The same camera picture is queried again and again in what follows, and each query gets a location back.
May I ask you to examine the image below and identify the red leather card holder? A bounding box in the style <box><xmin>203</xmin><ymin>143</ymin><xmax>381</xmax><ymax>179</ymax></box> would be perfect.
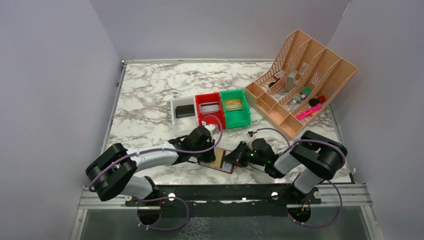
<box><xmin>198</xmin><ymin>147</ymin><xmax>235</xmax><ymax>174</ymax></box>

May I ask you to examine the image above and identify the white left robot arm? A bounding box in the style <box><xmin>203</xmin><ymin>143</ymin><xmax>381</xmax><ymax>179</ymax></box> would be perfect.
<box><xmin>85</xmin><ymin>124</ymin><xmax>219</xmax><ymax>202</ymax></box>

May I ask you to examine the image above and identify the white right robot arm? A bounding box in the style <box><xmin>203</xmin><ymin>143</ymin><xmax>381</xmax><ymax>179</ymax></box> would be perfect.
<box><xmin>223</xmin><ymin>130</ymin><xmax>348</xmax><ymax>198</ymax></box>

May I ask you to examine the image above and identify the silver card in red bin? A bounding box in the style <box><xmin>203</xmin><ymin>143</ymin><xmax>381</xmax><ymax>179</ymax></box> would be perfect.
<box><xmin>199</xmin><ymin>102</ymin><xmax>220</xmax><ymax>115</ymax></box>

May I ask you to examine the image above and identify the gold card in green bin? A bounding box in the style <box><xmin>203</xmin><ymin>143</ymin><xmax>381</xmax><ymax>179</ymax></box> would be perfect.
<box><xmin>224</xmin><ymin>98</ymin><xmax>243</xmax><ymax>111</ymax></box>

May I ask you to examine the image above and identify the white plastic bin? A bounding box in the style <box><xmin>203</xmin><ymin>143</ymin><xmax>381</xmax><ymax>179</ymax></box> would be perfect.
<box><xmin>170</xmin><ymin>96</ymin><xmax>199</xmax><ymax>135</ymax></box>

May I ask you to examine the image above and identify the red plastic bin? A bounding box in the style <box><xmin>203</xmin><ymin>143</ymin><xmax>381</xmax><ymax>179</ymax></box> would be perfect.
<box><xmin>194</xmin><ymin>92</ymin><xmax>226</xmax><ymax>130</ymax></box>

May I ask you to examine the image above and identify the green plastic bin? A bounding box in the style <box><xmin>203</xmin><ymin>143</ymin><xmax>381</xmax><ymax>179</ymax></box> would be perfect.
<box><xmin>219</xmin><ymin>89</ymin><xmax>251</xmax><ymax>129</ymax></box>

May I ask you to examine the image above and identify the red black round item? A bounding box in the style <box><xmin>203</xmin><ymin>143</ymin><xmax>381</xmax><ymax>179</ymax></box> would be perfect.
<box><xmin>308</xmin><ymin>95</ymin><xmax>326</xmax><ymax>107</ymax></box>

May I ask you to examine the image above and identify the pink highlighter marker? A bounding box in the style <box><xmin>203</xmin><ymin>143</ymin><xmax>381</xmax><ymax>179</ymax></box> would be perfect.
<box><xmin>295</xmin><ymin>104</ymin><xmax>322</xmax><ymax>120</ymax></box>

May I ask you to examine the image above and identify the green capped tube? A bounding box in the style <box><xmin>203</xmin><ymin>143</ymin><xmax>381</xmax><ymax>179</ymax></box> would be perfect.
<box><xmin>295</xmin><ymin>87</ymin><xmax>312</xmax><ymax>103</ymax></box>

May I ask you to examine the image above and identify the grey box in organizer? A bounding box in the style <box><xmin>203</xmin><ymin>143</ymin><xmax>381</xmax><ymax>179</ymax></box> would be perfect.
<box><xmin>283</xmin><ymin>70</ymin><xmax>297</xmax><ymax>93</ymax></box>

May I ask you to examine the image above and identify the beige desk organizer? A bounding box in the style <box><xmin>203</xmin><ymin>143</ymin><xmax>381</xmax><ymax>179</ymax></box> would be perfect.
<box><xmin>244</xmin><ymin>29</ymin><xmax>358</xmax><ymax>139</ymax></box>

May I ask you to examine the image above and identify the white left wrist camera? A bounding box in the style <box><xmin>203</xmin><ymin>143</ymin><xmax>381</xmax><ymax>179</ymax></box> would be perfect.
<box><xmin>203</xmin><ymin>124</ymin><xmax>219</xmax><ymax>136</ymax></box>

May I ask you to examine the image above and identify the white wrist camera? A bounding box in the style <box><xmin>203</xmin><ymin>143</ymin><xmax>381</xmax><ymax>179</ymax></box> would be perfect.
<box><xmin>246</xmin><ymin>131</ymin><xmax>257</xmax><ymax>138</ymax></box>
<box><xmin>203</xmin><ymin>124</ymin><xmax>219</xmax><ymax>136</ymax></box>

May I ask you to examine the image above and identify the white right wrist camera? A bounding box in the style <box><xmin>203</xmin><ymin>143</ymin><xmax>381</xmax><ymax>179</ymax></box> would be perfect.
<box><xmin>246</xmin><ymin>131</ymin><xmax>257</xmax><ymax>138</ymax></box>

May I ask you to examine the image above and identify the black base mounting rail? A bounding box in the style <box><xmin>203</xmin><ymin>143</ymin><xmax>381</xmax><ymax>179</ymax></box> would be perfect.
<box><xmin>124</xmin><ymin>183</ymin><xmax>322</xmax><ymax>218</ymax></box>

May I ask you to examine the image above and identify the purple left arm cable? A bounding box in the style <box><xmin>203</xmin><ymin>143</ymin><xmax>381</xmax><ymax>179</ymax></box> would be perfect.
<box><xmin>88</xmin><ymin>114</ymin><xmax>224</xmax><ymax>232</ymax></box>

